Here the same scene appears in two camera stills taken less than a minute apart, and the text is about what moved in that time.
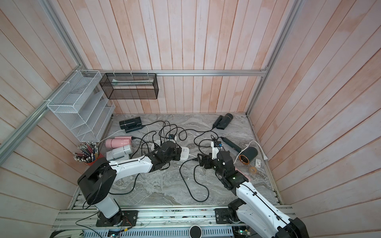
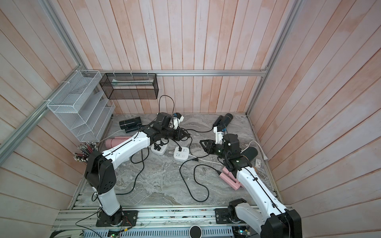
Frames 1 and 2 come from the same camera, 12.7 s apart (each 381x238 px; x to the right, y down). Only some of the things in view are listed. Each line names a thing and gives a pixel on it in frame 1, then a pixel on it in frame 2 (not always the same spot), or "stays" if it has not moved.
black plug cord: x=185 y=132 stays
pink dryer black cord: x=194 y=159 stays
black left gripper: x=177 y=151 -> x=178 y=135
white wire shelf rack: x=83 y=105 stays
